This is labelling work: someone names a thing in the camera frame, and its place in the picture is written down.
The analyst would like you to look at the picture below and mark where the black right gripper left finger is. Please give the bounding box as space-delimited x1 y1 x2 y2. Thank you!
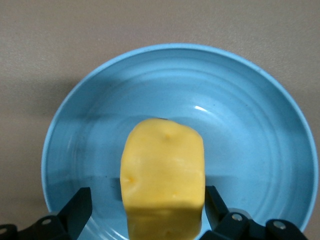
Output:
0 186 93 240

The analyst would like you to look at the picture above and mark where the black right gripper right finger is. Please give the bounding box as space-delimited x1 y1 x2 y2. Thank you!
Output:
199 185 307 240

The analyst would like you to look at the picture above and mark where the blue plate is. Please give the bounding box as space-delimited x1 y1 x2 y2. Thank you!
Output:
41 43 316 240

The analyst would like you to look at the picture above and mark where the brown table cover mat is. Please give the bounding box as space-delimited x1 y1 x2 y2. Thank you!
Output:
0 0 320 240

